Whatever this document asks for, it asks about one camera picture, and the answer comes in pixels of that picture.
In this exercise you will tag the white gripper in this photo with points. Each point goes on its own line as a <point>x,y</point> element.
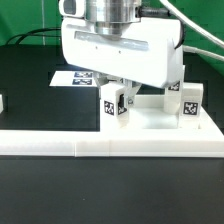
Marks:
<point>146,52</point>

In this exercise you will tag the white square table top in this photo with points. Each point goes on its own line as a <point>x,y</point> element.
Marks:
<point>147,113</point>

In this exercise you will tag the white sheet with tags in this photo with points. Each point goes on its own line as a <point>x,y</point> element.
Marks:
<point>73,79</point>

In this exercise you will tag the white L-shaped obstacle fence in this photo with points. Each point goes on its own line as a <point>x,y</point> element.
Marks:
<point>122,142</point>

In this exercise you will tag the white part at left edge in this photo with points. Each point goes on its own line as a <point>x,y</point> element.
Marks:
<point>1,104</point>

